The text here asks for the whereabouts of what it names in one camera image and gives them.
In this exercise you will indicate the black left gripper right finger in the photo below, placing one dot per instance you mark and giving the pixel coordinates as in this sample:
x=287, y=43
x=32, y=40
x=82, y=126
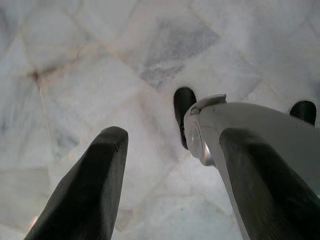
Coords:
x=270, y=200

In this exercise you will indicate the black robot foot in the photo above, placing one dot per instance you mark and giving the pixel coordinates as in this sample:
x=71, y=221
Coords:
x=302, y=111
x=183, y=105

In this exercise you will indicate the black right robot foot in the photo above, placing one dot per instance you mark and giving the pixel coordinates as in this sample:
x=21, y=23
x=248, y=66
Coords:
x=302, y=111

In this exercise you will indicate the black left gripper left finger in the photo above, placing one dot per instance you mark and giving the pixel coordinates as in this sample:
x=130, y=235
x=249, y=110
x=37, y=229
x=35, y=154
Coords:
x=87, y=187

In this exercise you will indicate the grey left robot leg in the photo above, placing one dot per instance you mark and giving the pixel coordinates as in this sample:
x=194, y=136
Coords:
x=250, y=115

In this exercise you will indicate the black left robot foot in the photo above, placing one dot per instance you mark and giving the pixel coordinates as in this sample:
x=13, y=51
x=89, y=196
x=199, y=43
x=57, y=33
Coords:
x=183, y=105

